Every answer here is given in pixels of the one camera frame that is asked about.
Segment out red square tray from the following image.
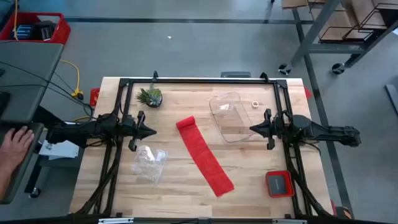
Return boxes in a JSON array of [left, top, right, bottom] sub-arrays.
[[265, 170, 295, 198]]

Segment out dark grey rounded box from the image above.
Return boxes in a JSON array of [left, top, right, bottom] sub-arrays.
[[220, 71, 251, 78]]

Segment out grey metal cart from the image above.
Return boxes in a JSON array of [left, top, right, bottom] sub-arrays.
[[278, 0, 398, 75]]

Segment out red elastic bandage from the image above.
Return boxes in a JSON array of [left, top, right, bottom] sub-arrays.
[[175, 116, 235, 198]]

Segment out small potted succulent plant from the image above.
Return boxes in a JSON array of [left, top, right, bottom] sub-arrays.
[[135, 86, 164, 108]]

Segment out dark grey desk panel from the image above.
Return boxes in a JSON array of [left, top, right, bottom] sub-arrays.
[[0, 122, 45, 205]]

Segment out person's forearm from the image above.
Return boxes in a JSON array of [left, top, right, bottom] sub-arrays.
[[0, 169, 15, 200]]

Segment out clear plastic bag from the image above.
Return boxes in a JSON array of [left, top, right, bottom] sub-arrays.
[[130, 144, 169, 185]]

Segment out thin yellow cable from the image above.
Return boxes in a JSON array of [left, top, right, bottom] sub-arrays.
[[12, 0, 19, 41]]

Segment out clear plastic tray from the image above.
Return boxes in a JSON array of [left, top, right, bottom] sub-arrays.
[[208, 91, 261, 144]]

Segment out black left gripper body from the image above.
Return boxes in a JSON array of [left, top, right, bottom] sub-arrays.
[[123, 111, 147, 152]]

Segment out cardboard box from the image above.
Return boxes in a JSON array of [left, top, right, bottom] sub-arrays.
[[319, 0, 388, 41]]

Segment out grey desk top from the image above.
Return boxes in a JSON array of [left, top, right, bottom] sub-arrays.
[[0, 40, 65, 124]]

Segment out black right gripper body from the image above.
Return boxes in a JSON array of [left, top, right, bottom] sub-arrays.
[[264, 108, 284, 151]]

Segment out dark grey square pad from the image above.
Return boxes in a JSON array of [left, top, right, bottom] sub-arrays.
[[268, 174, 289, 194]]

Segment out white paper sheets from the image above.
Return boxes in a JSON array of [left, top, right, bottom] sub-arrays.
[[39, 139, 80, 161]]

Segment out person's hand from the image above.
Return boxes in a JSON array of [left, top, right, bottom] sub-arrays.
[[0, 125, 35, 175]]

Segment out yellow cable with plug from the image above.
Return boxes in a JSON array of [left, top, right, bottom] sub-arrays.
[[58, 58, 85, 100]]

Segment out red plastic crate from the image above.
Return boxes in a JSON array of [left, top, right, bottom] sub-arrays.
[[0, 11, 72, 45]]

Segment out black cart caster wheel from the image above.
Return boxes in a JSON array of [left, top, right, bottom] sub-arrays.
[[278, 63, 293, 75], [331, 62, 346, 75]]

